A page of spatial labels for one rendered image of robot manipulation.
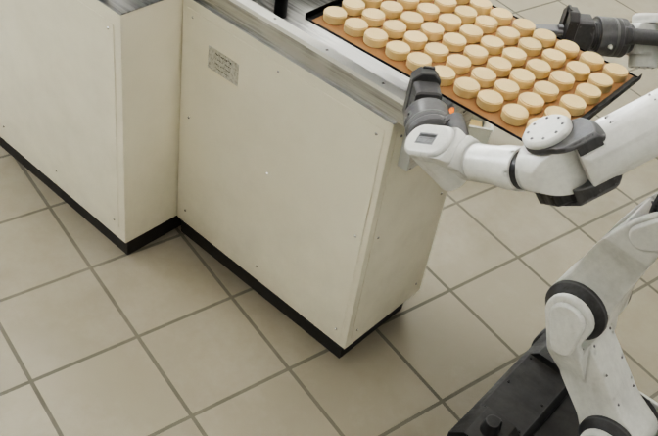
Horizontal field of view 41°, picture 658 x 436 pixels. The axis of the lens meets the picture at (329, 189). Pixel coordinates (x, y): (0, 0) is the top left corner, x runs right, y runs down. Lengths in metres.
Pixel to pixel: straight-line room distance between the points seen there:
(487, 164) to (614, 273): 0.56
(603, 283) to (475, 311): 0.86
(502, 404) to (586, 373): 0.27
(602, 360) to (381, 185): 0.62
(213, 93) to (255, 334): 0.69
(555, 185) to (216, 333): 1.37
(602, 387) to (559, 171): 0.82
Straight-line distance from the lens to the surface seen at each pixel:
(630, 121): 1.38
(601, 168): 1.37
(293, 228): 2.32
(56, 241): 2.81
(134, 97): 2.36
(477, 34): 1.95
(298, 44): 2.06
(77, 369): 2.47
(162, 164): 2.57
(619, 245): 1.85
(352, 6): 1.96
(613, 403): 2.13
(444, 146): 1.50
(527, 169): 1.40
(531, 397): 2.34
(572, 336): 2.00
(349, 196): 2.11
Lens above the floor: 1.94
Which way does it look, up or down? 40 degrees down
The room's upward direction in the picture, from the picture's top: 10 degrees clockwise
